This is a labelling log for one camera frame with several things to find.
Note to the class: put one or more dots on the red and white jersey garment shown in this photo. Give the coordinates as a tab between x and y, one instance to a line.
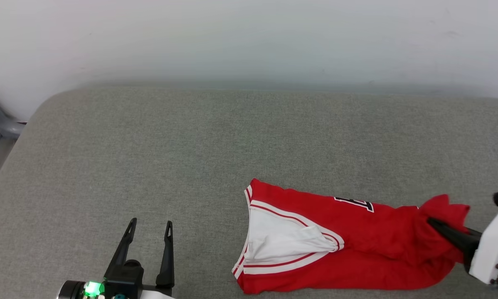
357	232

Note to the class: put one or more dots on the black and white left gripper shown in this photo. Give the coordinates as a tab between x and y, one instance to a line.
72	290

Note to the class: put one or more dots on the grey metal tube frame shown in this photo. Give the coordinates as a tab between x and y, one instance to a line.
3	124

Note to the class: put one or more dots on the grey fabric sofa cushion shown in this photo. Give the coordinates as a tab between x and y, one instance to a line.
191	145

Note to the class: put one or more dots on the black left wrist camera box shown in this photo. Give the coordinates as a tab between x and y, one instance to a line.
126	280

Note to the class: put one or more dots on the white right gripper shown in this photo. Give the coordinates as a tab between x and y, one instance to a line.
494	245

